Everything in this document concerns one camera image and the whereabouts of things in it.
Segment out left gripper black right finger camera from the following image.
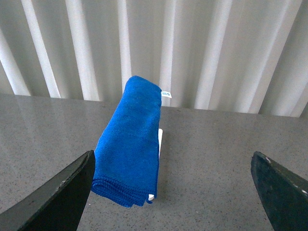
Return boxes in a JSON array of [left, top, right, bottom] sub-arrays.
[[251, 152, 308, 231]]

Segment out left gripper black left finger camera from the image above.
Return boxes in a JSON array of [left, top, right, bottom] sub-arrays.
[[0, 150, 95, 231]]

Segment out white pleated curtain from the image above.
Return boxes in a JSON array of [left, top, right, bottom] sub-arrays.
[[0, 0, 308, 118]]

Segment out blue microfiber cloth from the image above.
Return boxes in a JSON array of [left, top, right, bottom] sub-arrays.
[[91, 76, 162, 207]]

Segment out white rack with wooden bars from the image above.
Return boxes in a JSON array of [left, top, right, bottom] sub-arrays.
[[148, 128, 163, 202]]

